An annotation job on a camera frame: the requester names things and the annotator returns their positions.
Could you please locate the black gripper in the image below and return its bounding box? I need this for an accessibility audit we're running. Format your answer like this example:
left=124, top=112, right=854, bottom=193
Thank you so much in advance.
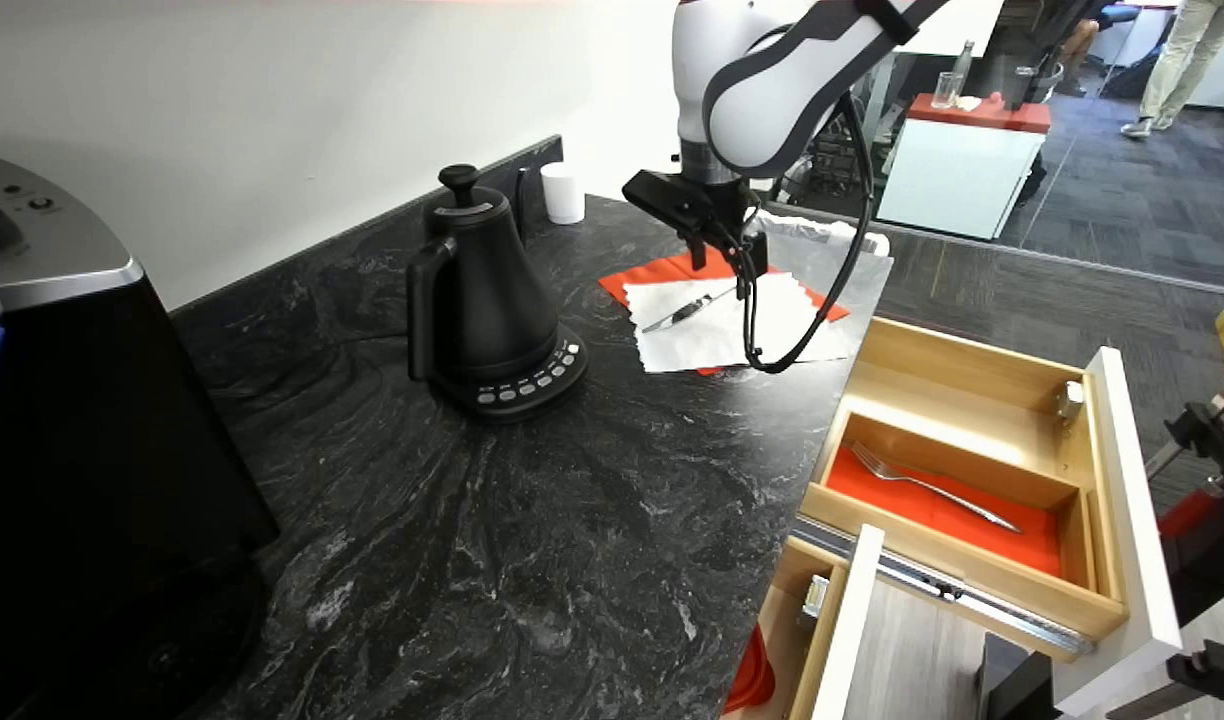
left=685, top=184, right=771, bottom=299

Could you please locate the silver knife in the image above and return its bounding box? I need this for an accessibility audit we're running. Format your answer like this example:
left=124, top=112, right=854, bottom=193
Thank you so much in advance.
left=638, top=279, right=740, bottom=335

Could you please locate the silver fork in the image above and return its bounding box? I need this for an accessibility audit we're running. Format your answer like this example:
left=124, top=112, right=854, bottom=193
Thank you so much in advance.
left=846, top=442, right=1023, bottom=536

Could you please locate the large wooden drawer white front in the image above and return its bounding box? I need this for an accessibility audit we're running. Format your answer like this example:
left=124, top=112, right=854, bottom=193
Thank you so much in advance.
left=791, top=312, right=1187, bottom=720

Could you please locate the wooden box red lining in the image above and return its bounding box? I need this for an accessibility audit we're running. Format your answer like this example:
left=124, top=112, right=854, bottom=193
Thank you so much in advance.
left=801, top=409, right=1099, bottom=591

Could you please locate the small wooden drawer white front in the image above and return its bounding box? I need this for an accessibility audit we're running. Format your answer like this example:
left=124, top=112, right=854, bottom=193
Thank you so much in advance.
left=717, top=518, right=892, bottom=720

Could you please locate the red item in small drawer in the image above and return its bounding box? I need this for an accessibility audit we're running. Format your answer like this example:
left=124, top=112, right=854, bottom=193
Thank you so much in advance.
left=721, top=623, right=778, bottom=720

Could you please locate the white paper napkin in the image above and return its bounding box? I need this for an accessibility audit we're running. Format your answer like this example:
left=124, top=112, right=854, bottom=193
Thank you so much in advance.
left=620, top=267, right=827, bottom=380

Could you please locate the red paper napkin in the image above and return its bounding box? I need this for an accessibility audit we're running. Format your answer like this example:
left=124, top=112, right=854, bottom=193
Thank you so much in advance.
left=596, top=249, right=851, bottom=329

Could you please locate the trash bin with clear bag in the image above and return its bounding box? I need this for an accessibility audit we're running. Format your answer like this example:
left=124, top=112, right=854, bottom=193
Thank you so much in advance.
left=756, top=203, right=896, bottom=270

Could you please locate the white mug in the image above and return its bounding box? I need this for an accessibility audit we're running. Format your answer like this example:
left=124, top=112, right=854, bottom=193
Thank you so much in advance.
left=539, top=161, right=586, bottom=231

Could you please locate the black gooseneck kettle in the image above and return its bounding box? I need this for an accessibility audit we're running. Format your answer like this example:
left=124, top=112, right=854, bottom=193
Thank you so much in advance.
left=404, top=161, right=590, bottom=423

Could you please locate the white background table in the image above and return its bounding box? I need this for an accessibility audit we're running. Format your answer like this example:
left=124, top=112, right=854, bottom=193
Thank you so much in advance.
left=877, top=117, right=1053, bottom=244

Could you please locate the red background object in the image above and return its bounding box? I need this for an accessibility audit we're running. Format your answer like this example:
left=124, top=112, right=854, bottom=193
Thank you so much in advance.
left=902, top=86, right=1057, bottom=136

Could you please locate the person in beige trousers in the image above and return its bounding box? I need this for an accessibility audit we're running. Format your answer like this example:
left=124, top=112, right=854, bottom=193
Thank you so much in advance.
left=1119, top=0, right=1224, bottom=144

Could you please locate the black stand foot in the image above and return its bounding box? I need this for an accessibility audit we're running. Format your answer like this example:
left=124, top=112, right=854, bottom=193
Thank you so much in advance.
left=974, top=632, right=1063, bottom=720

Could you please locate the black coffee machine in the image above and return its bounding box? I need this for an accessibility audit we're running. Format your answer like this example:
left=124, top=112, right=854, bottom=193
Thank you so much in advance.
left=0, top=148, right=284, bottom=720

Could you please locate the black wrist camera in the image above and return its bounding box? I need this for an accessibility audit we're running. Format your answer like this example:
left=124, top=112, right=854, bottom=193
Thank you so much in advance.
left=620, top=168, right=752, bottom=249

